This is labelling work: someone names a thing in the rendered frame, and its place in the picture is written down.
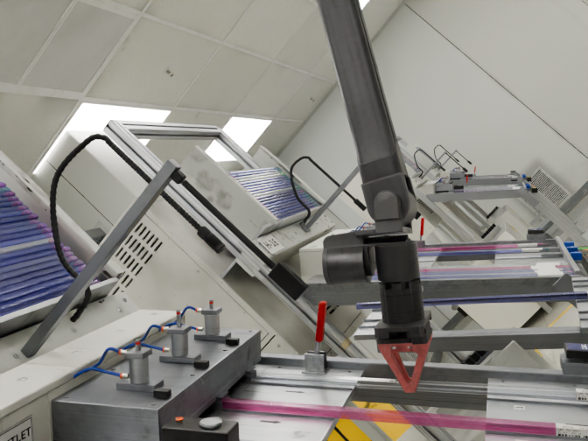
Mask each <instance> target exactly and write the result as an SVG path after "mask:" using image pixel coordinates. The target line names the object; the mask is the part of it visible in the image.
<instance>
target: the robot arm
mask: <svg viewBox="0 0 588 441"><path fill-rule="evenodd" d="M316 1H317V4H318V9H319V13H320V16H321V20H322V23H323V26H324V30H325V35H326V39H327V43H328V46H329V50H330V53H331V56H332V63H333V66H334V69H335V73H336V76H337V80H338V83H339V89H340V92H341V96H342V100H343V102H344V106H345V110H346V116H347V119H348V122H349V126H350V130H351V133H352V136H353V142H354V146H355V149H356V154H357V163H358V167H359V171H360V177H361V180H362V184H361V189H362V192H363V196H364V199H365V202H366V206H367V211H368V213H369V215H370V217H371V218H372V219H373V220H374V221H375V229H369V230H358V231H355V230H354V231H353V232H349V233H344V234H332V235H328V236H327V237H326V238H325V239H324V240H323V253H322V268H323V274H324V278H325V281H326V283H327V284H328V285H341V284H368V283H370V282H371V280H372V276H374V275H375V260H376V268H377V276H378V281H381V282H380V283H379V292H380V300H381V316H382V318H381V319H380V321H379V322H378V323H377V325H376V326H375V327H374V337H375V338H376V339H377V343H378V348H379V350H380V352H381V354H382V355H383V357H384V359H385V360H386V362H387V363H388V364H389V366H390V368H391V369H392V371H393V372H394V374H395V377H396V378H397V380H398V381H399V383H400V384H401V386H402V389H403V390H404V392H405V393H415V392H416V390H417V385H418V382H419V380H420V377H421V373H422V371H423V367H424V363H425V359H426V356H427V353H428V350H429V347H430V344H431V339H432V336H433V334H432V328H431V324H430V320H431V311H430V310H426V311H424V302H423V293H422V285H421V280H420V268H419V260H418V251H417V241H412V240H411V239H410V238H409V235H408V234H413V232H412V221H413V220H414V218H415V217H416V214H417V199H416V195H415V193H414V189H413V185H412V183H411V179H410V177H409V175H408V172H407V168H406V165H405V162H404V158H403V154H402V151H401V149H400V146H399V143H398V141H397V138H396V132H395V129H394V125H393V122H392V119H391V115H390V112H389V106H388V103H387V100H386V96H385V93H384V90H383V86H382V81H381V77H380V74H379V71H378V66H377V64H376V60H375V55H374V51H373V48H372V45H371V41H370V38H369V35H368V29H367V26H366V22H365V19H364V16H363V12H362V9H361V3H360V0H316ZM379 235H390V236H380V237H369V236H379ZM399 352H413V353H417V354H418V356H417V359H416V365H415V368H414V372H413V375H412V377H409V375H408V373H407V371H406V368H405V366H404V365H403V361H402V359H401V356H400V354H399ZM407 380H411V381H407Z"/></svg>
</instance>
